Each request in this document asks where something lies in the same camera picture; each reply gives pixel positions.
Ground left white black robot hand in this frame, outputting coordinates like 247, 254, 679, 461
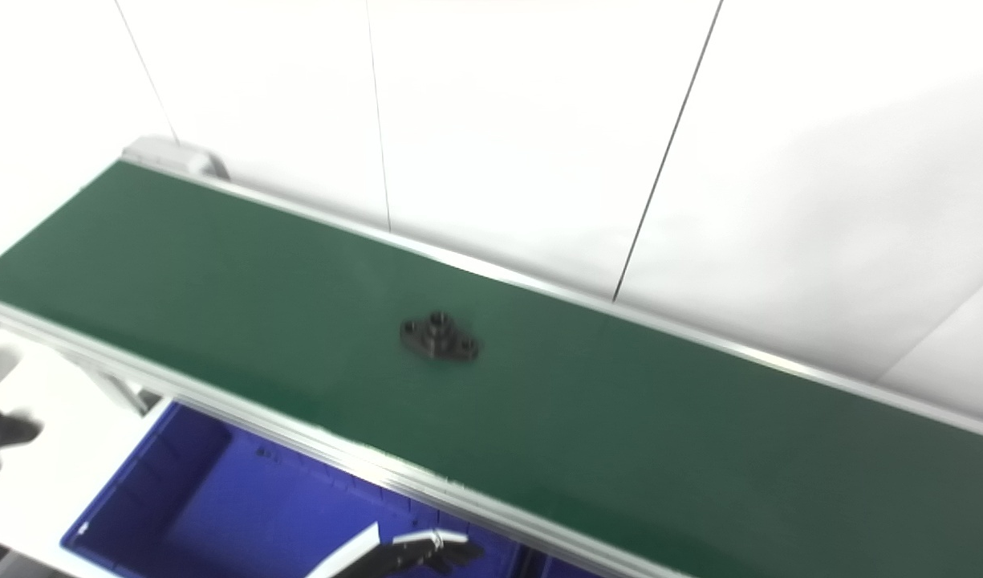
305, 522, 485, 578

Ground black flanged metal part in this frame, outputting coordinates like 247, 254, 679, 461
400, 311, 482, 364

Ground green conveyor belt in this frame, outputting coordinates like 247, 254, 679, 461
0, 161, 983, 578
0, 157, 983, 578

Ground blue plastic bin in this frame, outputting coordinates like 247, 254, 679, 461
60, 399, 534, 578
539, 556, 608, 578

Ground grey conveyor motor housing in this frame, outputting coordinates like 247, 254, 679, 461
122, 136, 230, 182

